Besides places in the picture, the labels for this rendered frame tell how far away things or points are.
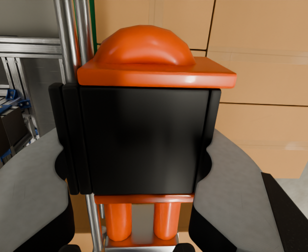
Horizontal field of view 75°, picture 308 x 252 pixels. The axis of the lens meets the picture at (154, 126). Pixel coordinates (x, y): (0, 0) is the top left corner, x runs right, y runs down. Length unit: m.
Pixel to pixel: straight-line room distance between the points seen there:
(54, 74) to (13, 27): 0.40
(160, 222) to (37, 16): 1.37
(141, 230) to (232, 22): 0.75
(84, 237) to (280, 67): 0.86
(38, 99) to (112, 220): 1.18
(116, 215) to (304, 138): 1.07
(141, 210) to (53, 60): 1.08
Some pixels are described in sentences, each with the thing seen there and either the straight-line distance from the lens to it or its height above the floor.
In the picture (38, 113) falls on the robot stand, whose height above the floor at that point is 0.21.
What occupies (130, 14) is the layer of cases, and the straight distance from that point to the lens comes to 0.78.
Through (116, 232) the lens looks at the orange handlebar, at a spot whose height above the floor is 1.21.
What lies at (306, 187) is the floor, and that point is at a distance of 2.37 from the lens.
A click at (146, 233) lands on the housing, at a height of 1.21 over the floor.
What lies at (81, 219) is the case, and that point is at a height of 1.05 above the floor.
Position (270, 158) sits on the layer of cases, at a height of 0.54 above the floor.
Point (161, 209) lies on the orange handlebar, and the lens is 0.17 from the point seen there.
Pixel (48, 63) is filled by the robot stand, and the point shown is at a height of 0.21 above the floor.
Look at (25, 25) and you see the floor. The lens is 1.48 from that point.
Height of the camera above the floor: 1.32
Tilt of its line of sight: 63 degrees down
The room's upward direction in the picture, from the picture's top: 174 degrees clockwise
